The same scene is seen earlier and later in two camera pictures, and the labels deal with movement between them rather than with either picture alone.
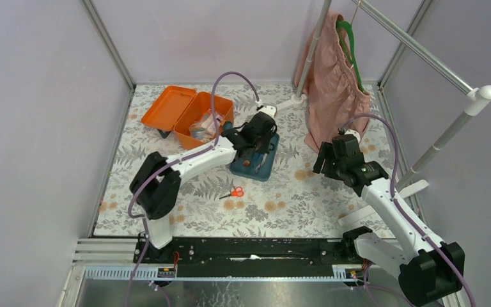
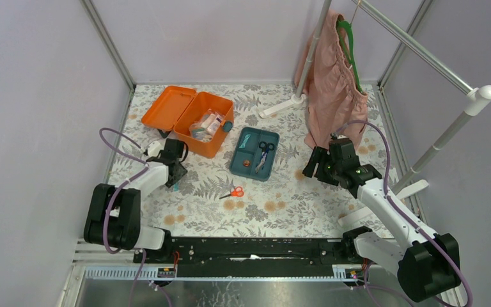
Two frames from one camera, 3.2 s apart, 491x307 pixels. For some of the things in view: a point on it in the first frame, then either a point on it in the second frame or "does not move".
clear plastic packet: (199, 132) does not move
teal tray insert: (257, 165) does not move
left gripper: (253, 144) -> (178, 173)
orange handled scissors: (238, 192) does not move
